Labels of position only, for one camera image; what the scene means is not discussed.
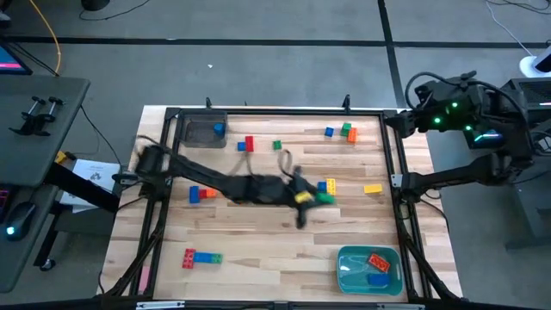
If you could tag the black computer case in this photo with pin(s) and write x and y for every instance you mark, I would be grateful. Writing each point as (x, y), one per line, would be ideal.
(534, 92)

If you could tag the red brick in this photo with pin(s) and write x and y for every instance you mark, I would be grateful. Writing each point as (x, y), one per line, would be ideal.
(249, 143)
(188, 258)

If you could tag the yellow brick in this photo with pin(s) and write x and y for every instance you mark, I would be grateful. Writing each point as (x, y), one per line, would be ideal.
(331, 186)
(373, 188)

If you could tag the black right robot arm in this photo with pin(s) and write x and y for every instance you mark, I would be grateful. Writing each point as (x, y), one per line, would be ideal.
(452, 174)

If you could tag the grey desk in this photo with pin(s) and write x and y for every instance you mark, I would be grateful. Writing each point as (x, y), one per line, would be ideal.
(43, 146)

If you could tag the small blue block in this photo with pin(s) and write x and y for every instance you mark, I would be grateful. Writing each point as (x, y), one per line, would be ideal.
(321, 186)
(329, 132)
(241, 146)

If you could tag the teal plastic bin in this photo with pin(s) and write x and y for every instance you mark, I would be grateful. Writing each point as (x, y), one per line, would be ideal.
(353, 275)

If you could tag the silver metal plate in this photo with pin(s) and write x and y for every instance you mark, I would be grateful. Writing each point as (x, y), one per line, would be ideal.
(159, 305)
(400, 307)

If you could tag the computer monitor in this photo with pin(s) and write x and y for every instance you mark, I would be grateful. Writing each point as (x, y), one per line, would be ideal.
(10, 60)

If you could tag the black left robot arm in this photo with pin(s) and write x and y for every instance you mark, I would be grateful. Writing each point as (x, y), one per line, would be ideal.
(202, 174)

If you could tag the black computer mouse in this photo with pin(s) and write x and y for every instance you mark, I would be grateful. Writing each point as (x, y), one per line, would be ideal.
(20, 217)

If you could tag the orange-red brick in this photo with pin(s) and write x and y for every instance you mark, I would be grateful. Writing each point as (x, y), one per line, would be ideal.
(379, 262)

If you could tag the green brick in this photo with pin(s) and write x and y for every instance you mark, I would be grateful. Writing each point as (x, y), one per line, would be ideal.
(344, 128)

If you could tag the pink sticky note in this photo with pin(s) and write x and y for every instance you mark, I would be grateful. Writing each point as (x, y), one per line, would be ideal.
(144, 280)

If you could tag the small yellow object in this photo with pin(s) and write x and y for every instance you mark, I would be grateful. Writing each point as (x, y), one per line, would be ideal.
(60, 157)

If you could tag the smooth blue cube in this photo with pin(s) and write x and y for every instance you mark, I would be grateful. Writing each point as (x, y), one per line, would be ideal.
(219, 129)

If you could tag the black screw clamp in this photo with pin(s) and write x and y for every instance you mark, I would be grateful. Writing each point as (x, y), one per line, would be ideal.
(36, 122)

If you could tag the yellow tag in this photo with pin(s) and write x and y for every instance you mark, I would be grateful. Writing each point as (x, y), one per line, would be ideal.
(303, 197)

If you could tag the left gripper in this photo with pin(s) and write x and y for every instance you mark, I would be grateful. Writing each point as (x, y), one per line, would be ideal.
(297, 186)

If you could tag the grey equipment stand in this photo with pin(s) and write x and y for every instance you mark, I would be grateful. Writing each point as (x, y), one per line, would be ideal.
(529, 206)

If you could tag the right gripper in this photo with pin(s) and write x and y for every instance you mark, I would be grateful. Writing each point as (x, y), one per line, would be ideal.
(430, 107)

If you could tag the white paper sheet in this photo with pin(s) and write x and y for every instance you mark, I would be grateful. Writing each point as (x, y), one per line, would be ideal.
(92, 172)

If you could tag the white tower fan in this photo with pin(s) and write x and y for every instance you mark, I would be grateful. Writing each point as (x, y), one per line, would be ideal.
(531, 66)

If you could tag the silver metal bracket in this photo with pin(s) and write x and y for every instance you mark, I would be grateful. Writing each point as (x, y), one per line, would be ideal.
(396, 181)

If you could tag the small green block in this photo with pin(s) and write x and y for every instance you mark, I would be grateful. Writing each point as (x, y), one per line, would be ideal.
(217, 258)
(326, 198)
(277, 145)

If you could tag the small orange block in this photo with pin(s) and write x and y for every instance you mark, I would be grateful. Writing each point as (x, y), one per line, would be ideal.
(353, 135)
(211, 193)

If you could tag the blue brick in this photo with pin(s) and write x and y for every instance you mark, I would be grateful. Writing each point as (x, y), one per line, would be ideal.
(202, 257)
(194, 194)
(379, 280)

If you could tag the grey translucent bin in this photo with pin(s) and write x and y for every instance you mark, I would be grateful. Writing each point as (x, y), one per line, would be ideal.
(198, 138)

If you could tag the backlit keyboard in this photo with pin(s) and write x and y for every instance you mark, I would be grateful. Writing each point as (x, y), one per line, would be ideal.
(3, 200)

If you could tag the small red block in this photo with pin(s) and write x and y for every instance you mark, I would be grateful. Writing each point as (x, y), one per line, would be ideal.
(202, 194)

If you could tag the black table clamp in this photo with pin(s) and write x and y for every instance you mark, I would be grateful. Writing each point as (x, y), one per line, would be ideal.
(208, 103)
(346, 102)

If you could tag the black round base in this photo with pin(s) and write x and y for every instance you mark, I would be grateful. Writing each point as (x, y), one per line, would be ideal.
(94, 4)

